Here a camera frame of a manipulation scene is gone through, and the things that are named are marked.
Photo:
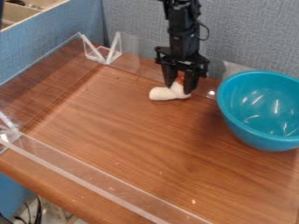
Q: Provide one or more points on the white brown toy mushroom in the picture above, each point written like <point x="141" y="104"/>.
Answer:
<point x="169" y="93"/>

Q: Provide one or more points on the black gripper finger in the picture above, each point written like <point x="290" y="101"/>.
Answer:
<point x="169" y="74"/>
<point x="191" y="79"/>

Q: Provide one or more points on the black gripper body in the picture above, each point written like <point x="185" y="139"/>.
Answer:
<point x="193" y="62"/>

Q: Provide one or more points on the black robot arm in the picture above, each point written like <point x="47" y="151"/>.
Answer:
<point x="180" y="56"/>

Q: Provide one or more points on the clear acrylic corner bracket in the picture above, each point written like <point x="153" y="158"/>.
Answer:
<point x="103" y="55"/>

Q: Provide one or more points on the wooden shelf box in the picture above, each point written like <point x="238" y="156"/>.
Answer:
<point x="19" y="10"/>

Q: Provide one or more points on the blue plastic bowl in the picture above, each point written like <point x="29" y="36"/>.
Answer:
<point x="259" y="104"/>

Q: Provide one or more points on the clear acrylic front barrier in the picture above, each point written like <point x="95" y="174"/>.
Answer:
<point x="140" y="202"/>

